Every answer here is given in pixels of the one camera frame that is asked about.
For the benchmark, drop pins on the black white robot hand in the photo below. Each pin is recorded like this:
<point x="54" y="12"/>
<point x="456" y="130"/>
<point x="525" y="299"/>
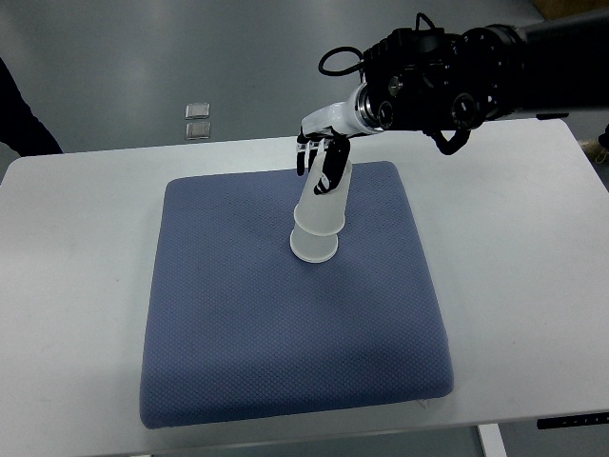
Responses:
<point x="329" y="130"/>

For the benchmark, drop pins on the brown cardboard box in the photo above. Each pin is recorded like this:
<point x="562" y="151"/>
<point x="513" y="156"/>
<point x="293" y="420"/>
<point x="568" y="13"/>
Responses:
<point x="557" y="9"/>

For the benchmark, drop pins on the lower silver floor socket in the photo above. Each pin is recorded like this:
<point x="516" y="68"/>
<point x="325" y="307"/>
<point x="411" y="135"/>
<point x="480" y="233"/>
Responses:
<point x="199" y="130"/>

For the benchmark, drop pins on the black table control panel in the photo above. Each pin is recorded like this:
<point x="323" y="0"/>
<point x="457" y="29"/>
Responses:
<point x="580" y="420"/>

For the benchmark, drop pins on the person in black left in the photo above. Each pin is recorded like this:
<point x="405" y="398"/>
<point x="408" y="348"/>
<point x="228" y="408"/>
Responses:
<point x="21" y="130"/>

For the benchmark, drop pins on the white table leg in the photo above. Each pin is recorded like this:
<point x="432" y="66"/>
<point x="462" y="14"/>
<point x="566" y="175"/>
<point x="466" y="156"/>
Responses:
<point x="491" y="440"/>

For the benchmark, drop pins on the white paper cup on mat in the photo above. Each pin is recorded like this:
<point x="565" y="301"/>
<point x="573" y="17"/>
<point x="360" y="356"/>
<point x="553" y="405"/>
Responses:
<point x="312" y="248"/>

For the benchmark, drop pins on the white paper cup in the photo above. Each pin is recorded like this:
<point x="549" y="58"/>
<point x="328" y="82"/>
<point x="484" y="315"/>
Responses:
<point x="323" y="214"/>
<point x="312" y="248"/>

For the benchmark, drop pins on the blue textured cushion mat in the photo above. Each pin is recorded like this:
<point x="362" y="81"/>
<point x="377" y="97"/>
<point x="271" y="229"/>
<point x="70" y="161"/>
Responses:
<point x="239" y="328"/>

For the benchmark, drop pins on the upper silver floor socket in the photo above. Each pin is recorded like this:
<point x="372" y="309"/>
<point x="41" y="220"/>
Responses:
<point x="199" y="110"/>

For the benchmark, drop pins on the silver floor socket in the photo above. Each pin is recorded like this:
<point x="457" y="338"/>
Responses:
<point x="199" y="110"/>
<point x="199" y="130"/>

